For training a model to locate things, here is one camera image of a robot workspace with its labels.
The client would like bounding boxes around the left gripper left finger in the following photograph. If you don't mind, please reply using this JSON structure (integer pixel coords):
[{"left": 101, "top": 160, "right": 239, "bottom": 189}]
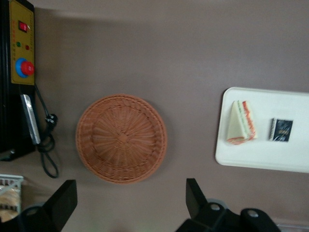
[{"left": 0, "top": 179, "right": 78, "bottom": 232}]

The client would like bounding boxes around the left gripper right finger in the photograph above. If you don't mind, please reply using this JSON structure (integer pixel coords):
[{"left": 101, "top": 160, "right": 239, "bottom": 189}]
[{"left": 176, "top": 178, "right": 282, "bottom": 232}]

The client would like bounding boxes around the triangular sandwich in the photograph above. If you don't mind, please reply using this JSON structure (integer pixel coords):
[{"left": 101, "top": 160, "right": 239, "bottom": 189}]
[{"left": 225, "top": 100, "right": 257, "bottom": 145}]

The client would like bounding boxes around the cream plastic tray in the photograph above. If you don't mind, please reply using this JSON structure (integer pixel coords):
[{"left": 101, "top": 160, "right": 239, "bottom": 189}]
[{"left": 214, "top": 87, "right": 309, "bottom": 174}]

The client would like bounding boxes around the brown round wicker basket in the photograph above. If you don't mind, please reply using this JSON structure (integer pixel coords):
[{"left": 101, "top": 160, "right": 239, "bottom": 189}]
[{"left": 75, "top": 93, "right": 168, "bottom": 185}]

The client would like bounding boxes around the clear rice cracker pack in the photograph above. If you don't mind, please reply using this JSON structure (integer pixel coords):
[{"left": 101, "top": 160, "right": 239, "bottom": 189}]
[{"left": 0, "top": 185, "right": 21, "bottom": 212}]

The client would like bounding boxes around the black machine yellow control panel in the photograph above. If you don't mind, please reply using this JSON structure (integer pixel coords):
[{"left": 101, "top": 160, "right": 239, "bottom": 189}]
[{"left": 0, "top": 0, "right": 37, "bottom": 162}]

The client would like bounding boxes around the small black snack box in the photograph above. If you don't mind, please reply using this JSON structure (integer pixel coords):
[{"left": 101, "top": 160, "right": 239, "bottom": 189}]
[{"left": 267, "top": 117, "right": 294, "bottom": 143}]

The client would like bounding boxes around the white wire basket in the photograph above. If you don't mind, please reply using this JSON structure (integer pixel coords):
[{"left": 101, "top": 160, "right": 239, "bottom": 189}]
[{"left": 0, "top": 173, "right": 25, "bottom": 218}]

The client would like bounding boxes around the black power cable with plug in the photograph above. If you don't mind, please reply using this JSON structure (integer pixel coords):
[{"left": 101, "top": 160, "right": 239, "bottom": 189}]
[{"left": 34, "top": 84, "right": 59, "bottom": 179}]

